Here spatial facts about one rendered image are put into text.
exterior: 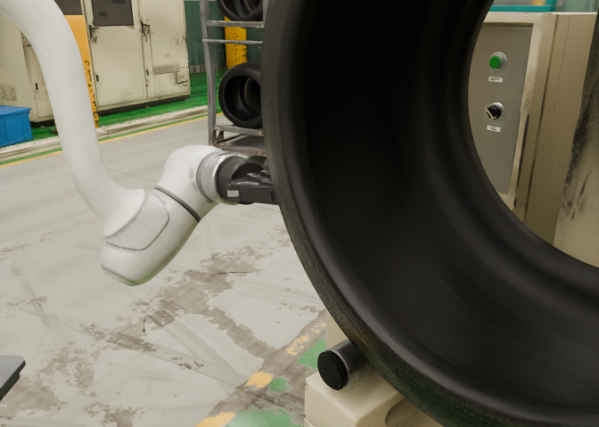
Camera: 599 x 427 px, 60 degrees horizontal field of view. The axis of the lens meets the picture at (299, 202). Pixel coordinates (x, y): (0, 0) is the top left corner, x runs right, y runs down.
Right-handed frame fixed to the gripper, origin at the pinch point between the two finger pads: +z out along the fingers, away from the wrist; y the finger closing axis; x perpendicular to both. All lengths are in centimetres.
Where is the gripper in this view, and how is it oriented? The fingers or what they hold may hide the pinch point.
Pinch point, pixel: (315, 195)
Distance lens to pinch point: 72.2
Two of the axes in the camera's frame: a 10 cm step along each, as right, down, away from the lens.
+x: 0.9, 9.7, 2.4
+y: 7.7, -2.2, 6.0
